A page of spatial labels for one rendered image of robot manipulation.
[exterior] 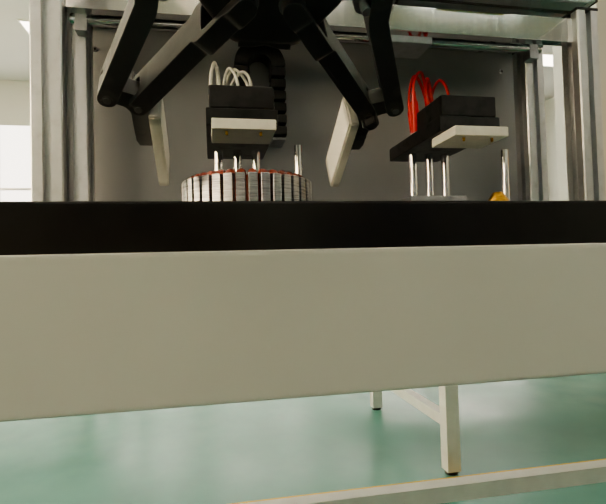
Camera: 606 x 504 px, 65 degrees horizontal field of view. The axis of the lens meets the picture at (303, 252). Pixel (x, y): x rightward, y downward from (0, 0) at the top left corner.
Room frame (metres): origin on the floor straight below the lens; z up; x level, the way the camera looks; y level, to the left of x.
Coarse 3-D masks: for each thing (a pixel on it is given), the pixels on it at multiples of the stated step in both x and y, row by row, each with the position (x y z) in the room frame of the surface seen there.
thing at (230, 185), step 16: (192, 176) 0.39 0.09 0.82; (208, 176) 0.37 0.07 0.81; (224, 176) 0.36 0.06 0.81; (240, 176) 0.36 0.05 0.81; (256, 176) 0.36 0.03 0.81; (272, 176) 0.37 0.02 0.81; (288, 176) 0.37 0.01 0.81; (192, 192) 0.38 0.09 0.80; (208, 192) 0.37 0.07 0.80; (224, 192) 0.36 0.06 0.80; (240, 192) 0.36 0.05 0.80; (256, 192) 0.36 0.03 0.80; (272, 192) 0.37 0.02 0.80; (288, 192) 0.37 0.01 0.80; (304, 192) 0.39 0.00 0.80
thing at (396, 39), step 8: (392, 40) 0.60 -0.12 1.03; (400, 40) 0.60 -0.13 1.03; (408, 40) 0.60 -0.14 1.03; (416, 40) 0.61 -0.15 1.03; (424, 40) 0.61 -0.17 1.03; (400, 48) 0.62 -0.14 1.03; (408, 48) 0.62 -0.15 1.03; (416, 48) 0.62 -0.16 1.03; (424, 48) 0.62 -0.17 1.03; (400, 56) 0.64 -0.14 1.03; (408, 56) 0.65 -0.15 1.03; (416, 56) 0.65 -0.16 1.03
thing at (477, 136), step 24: (456, 96) 0.50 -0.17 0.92; (480, 96) 0.51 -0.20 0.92; (432, 120) 0.52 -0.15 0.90; (456, 120) 0.50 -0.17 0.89; (480, 120) 0.51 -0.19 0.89; (408, 144) 0.58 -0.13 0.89; (432, 144) 0.53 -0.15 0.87; (456, 144) 0.52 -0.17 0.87; (480, 144) 0.52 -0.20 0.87; (432, 168) 0.60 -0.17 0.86; (432, 192) 0.60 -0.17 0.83
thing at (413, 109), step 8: (424, 80) 0.61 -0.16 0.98; (440, 80) 0.60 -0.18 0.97; (424, 88) 0.59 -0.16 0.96; (432, 88) 0.62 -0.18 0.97; (408, 96) 0.61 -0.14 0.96; (424, 96) 0.63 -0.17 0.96; (432, 96) 0.61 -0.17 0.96; (408, 104) 0.61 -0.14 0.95; (416, 104) 0.57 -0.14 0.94; (408, 112) 0.61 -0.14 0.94; (416, 112) 0.57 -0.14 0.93; (408, 120) 0.61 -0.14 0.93; (416, 120) 0.58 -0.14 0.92; (416, 128) 0.58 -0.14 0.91
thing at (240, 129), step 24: (216, 96) 0.46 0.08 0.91; (240, 96) 0.46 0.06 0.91; (264, 96) 0.46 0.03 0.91; (216, 120) 0.43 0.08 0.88; (240, 120) 0.44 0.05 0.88; (264, 120) 0.44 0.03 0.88; (216, 144) 0.53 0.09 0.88; (240, 144) 0.53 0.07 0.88; (264, 144) 0.53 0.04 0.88; (216, 168) 0.55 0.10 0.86
